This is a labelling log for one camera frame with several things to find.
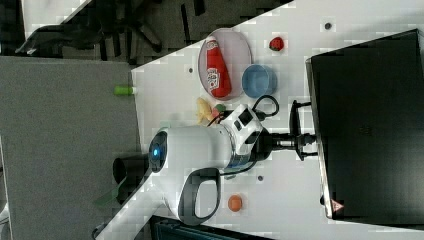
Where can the large red strawberry toy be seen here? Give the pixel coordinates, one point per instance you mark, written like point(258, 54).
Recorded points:
point(218, 111)

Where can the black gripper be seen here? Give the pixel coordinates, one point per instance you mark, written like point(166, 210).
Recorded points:
point(268, 142)

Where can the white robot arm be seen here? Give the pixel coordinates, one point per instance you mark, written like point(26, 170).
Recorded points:
point(182, 158)

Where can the small red strawberry toy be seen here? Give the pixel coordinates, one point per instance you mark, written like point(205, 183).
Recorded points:
point(276, 44)

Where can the green marker cap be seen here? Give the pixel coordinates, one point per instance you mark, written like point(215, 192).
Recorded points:
point(124, 90)

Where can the red ketchup bottle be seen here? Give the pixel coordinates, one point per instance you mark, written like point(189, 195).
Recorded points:
point(219, 83)

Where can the green mug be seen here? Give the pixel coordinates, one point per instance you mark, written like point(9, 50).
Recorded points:
point(233, 174)

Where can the blue bowl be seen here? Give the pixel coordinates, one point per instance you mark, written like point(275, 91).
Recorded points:
point(259, 80)

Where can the black office chair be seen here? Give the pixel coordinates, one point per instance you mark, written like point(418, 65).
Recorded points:
point(102, 19)

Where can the orange toy fruit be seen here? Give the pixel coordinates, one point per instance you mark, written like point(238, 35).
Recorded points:
point(235, 203)

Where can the grey round plate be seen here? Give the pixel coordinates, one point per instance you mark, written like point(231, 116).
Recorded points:
point(237, 57)

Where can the yellow banana peel toy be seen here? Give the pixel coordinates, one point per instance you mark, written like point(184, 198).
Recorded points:
point(203, 111)

